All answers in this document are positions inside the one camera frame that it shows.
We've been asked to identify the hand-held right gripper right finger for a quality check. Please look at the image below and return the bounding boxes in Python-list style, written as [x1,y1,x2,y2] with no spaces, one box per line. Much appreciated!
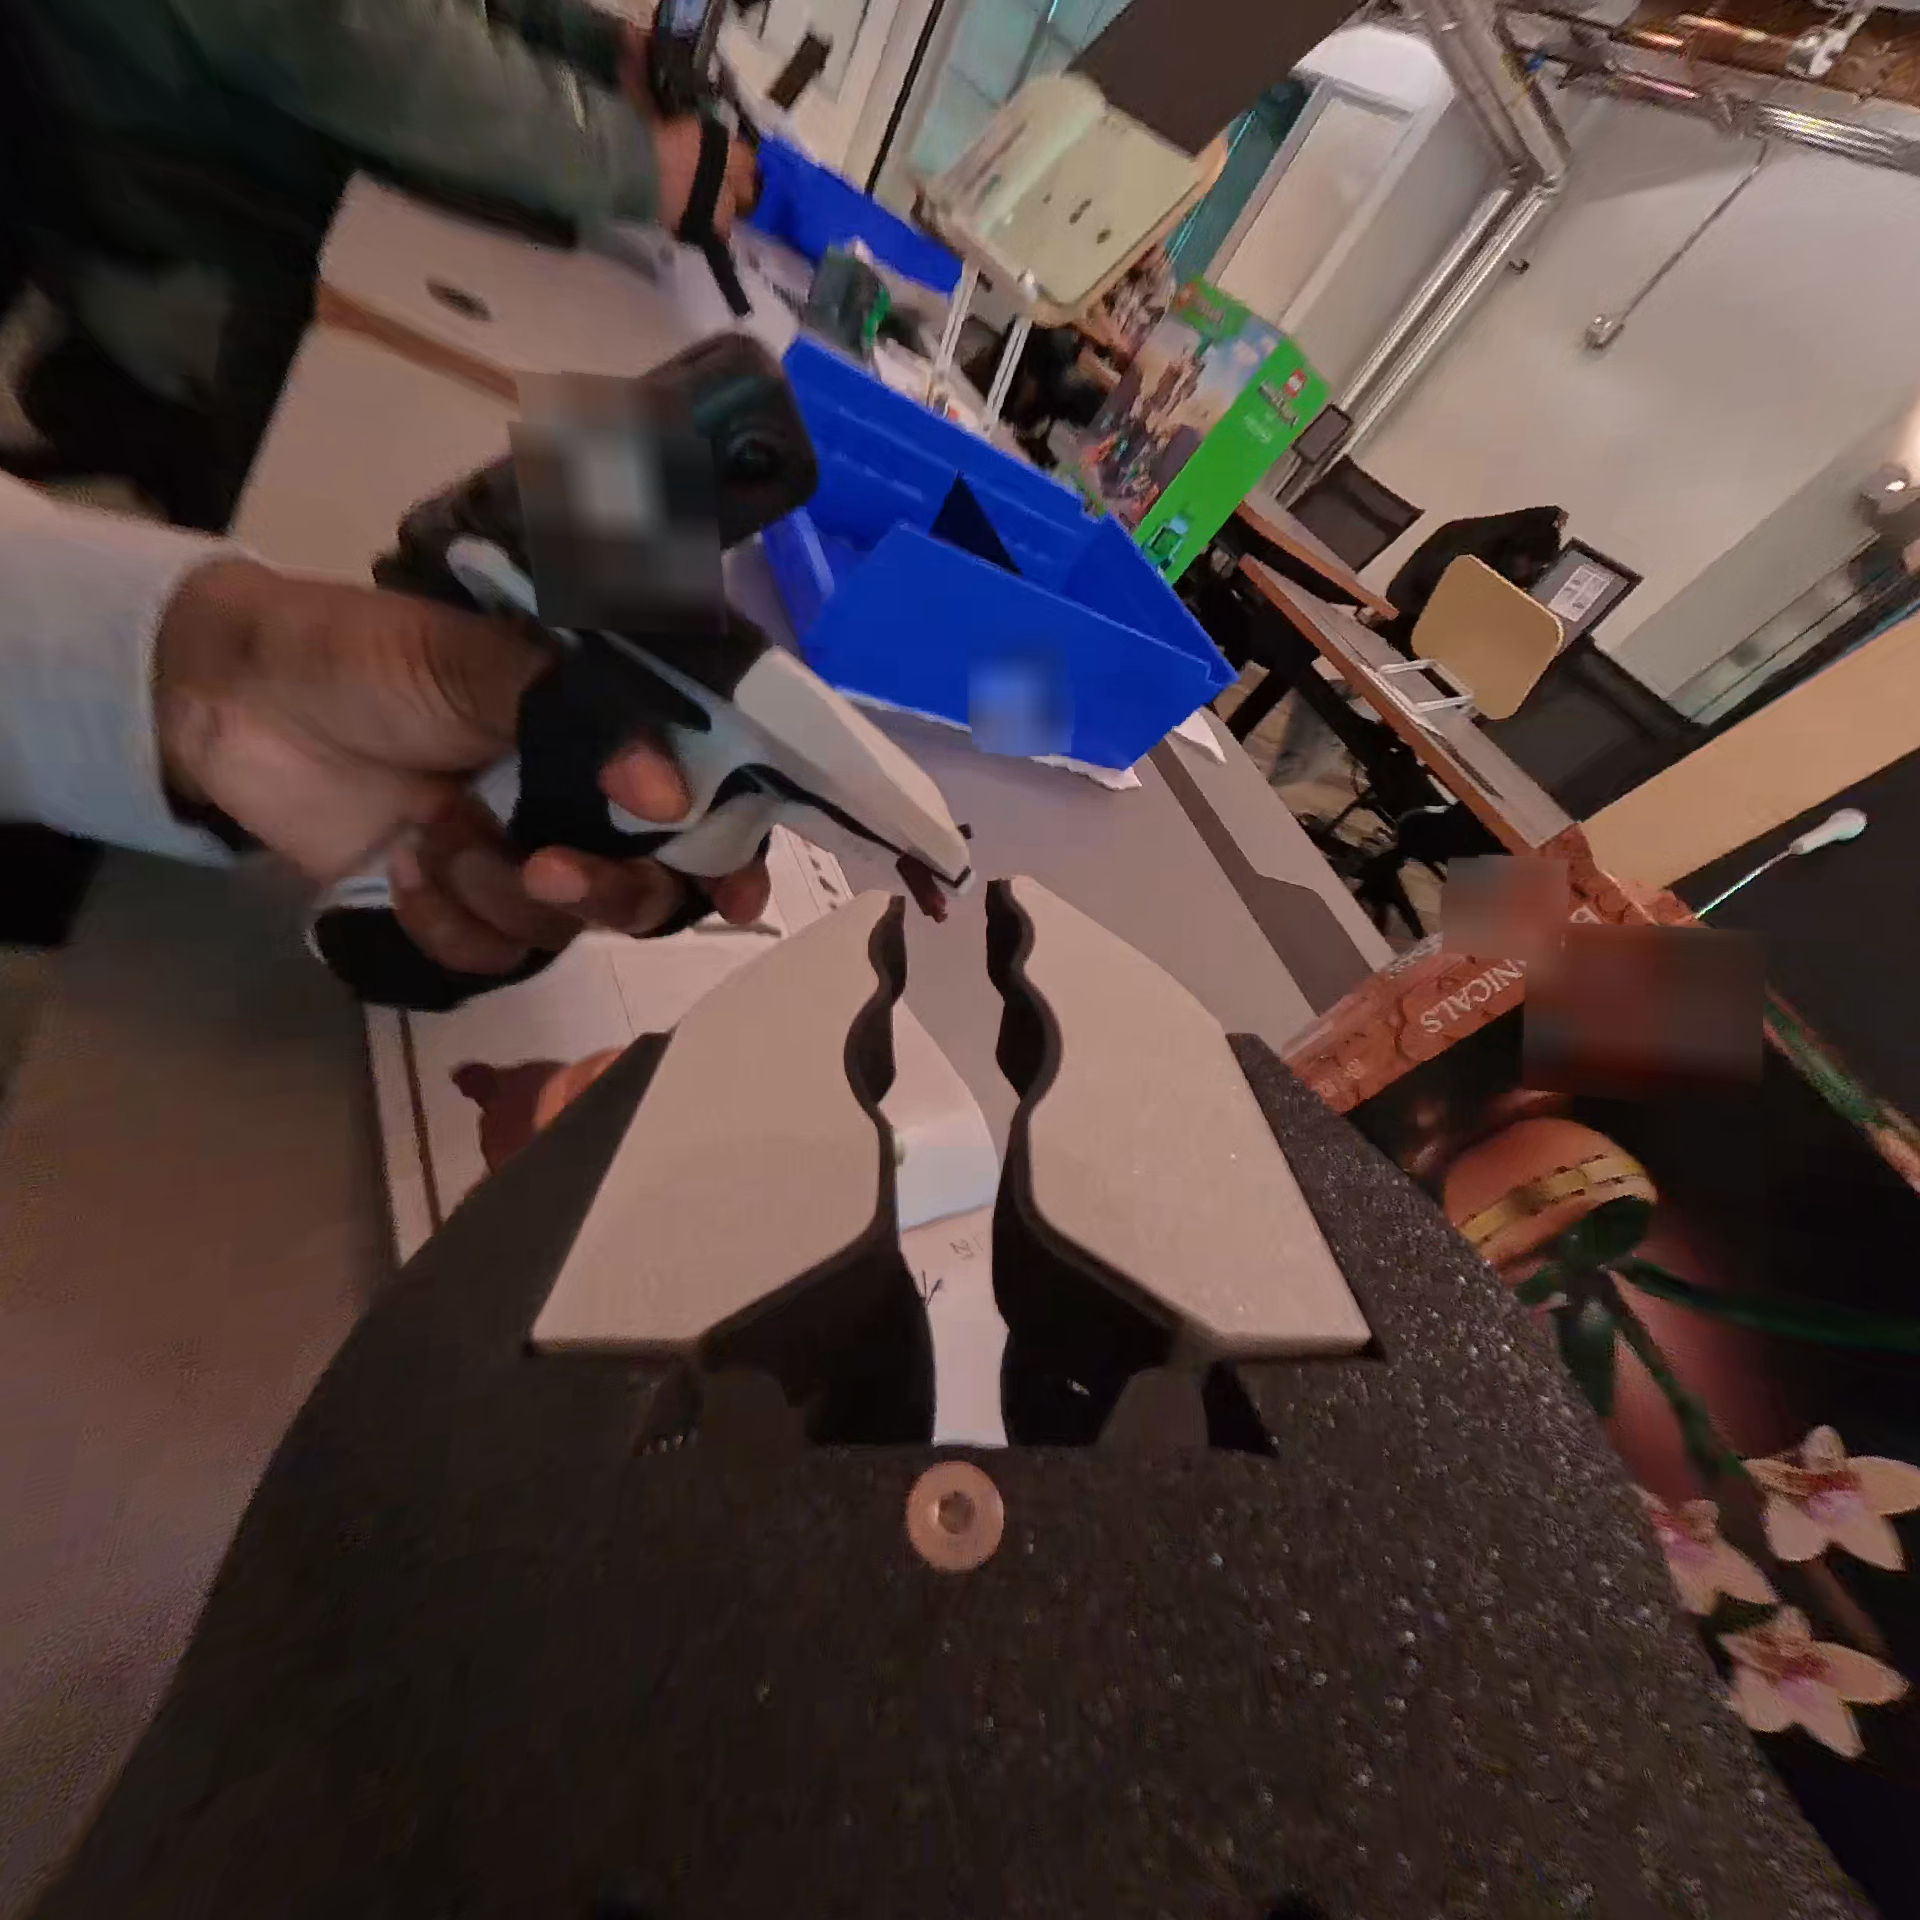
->
[982,878,1374,1361]

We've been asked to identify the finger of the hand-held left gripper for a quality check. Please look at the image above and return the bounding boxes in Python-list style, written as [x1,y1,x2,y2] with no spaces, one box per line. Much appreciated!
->
[749,777,952,903]
[703,647,976,886]

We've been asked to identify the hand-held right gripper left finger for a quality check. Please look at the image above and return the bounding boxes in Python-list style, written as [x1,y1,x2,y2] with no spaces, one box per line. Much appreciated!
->
[527,890,912,1360]

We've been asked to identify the person's left forearm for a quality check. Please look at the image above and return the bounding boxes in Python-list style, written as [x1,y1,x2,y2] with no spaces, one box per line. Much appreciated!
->
[0,470,250,873]

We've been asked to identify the white desk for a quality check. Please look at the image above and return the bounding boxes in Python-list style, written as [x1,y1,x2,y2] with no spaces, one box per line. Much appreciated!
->
[0,170,1404,1920]

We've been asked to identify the person's left hand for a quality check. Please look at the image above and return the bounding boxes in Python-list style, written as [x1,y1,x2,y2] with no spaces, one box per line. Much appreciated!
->
[151,555,775,975]

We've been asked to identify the white instruction booklet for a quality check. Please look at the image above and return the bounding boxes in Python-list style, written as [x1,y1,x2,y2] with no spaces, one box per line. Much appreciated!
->
[363,862,1022,1449]

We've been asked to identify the white paper sheet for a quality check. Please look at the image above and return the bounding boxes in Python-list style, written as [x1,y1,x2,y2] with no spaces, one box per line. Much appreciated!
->
[1036,707,1235,793]

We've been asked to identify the cream coloured box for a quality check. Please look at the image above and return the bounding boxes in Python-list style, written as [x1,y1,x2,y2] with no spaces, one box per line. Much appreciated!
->
[912,70,1231,320]

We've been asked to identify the green toy set box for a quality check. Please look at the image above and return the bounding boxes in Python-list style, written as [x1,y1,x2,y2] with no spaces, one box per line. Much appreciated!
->
[1083,275,1335,585]

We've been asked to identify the wooden table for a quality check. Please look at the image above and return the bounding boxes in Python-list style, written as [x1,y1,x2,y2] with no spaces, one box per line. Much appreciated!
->
[1229,495,1578,857]

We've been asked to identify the black office chair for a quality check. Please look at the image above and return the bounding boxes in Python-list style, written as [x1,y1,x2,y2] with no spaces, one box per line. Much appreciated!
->
[1288,457,1427,570]

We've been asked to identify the black orchid print box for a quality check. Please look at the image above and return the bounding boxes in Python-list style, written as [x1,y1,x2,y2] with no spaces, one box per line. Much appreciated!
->
[1282,615,1920,1920]

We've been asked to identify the beige backed chair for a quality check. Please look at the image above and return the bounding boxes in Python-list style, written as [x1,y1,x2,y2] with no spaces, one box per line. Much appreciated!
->
[1411,555,1567,721]

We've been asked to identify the white cable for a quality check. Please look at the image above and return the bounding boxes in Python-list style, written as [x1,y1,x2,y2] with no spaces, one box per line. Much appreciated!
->
[1692,807,1872,920]

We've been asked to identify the metal wall pipes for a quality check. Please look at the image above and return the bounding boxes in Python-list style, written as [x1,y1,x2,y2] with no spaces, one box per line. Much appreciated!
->
[1351,0,1578,435]

